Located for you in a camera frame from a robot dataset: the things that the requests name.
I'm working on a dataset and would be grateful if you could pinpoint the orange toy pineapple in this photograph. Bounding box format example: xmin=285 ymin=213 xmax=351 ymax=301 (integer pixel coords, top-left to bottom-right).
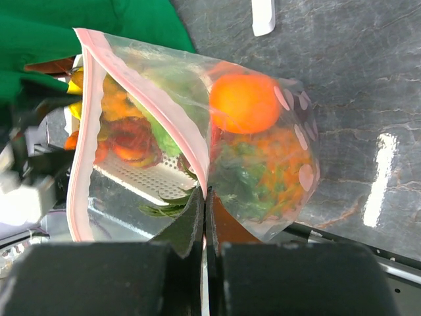
xmin=209 ymin=126 xmax=312 ymax=223

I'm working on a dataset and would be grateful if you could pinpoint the green toy lettuce leaf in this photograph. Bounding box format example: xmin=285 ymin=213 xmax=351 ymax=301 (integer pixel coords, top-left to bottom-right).
xmin=128 ymin=68 xmax=210 ymax=157

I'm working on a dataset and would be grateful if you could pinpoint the red toy lobster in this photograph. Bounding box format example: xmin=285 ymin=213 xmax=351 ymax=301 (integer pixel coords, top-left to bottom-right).
xmin=94 ymin=117 xmax=162 ymax=168

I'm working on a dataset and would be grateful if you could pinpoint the white perforated plastic basket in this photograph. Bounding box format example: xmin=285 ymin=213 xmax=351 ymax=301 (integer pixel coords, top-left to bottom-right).
xmin=70 ymin=52 xmax=196 ymax=210

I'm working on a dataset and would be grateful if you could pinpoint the orange toy ginger root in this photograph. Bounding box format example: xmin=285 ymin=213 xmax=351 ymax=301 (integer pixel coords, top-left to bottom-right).
xmin=101 ymin=75 xmax=143 ymax=122

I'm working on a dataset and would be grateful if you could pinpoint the clear pink zip top bag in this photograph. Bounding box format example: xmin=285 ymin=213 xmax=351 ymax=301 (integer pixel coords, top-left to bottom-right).
xmin=66 ymin=28 xmax=320 ymax=242

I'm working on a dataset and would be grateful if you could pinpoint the green shirt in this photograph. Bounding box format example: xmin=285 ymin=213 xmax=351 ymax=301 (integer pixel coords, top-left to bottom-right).
xmin=1 ymin=1 xmax=195 ymax=106

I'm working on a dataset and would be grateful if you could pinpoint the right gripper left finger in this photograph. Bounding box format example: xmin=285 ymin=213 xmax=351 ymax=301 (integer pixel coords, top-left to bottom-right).
xmin=1 ymin=188 xmax=204 ymax=315

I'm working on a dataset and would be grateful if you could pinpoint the toy orange fruit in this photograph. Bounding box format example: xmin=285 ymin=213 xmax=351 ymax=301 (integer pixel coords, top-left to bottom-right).
xmin=209 ymin=74 xmax=283 ymax=134

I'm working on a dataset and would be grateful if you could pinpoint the white clothes rack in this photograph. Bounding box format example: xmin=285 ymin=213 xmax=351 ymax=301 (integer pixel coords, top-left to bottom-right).
xmin=251 ymin=0 xmax=276 ymax=37

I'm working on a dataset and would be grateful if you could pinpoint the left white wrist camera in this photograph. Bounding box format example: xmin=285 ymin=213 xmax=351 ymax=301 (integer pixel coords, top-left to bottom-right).
xmin=1 ymin=171 xmax=57 ymax=226

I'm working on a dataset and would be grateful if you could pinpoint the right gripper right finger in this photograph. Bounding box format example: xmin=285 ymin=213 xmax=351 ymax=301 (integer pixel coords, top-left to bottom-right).
xmin=205 ymin=190 xmax=399 ymax=315

